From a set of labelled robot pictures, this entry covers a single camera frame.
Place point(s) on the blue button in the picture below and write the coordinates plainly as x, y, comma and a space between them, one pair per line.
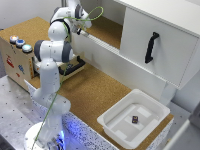
20, 42

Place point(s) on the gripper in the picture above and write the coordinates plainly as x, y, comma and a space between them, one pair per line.
81, 26

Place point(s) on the white sliding door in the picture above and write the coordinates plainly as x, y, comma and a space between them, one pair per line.
173, 50

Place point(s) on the white cabinet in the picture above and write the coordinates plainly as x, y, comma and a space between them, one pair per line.
100, 56

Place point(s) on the wooden drawer box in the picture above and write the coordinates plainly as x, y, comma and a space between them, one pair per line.
25, 31

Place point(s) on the red button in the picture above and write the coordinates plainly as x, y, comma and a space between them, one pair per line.
13, 39

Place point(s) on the wooden drawer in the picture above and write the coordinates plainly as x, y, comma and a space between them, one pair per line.
76, 70

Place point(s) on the green button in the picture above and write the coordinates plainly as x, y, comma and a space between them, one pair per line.
27, 48

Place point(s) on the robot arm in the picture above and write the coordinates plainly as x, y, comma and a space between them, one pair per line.
50, 78

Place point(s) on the purple block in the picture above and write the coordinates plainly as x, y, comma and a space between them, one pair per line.
135, 119

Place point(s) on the white plastic box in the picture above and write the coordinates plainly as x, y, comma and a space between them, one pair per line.
146, 103

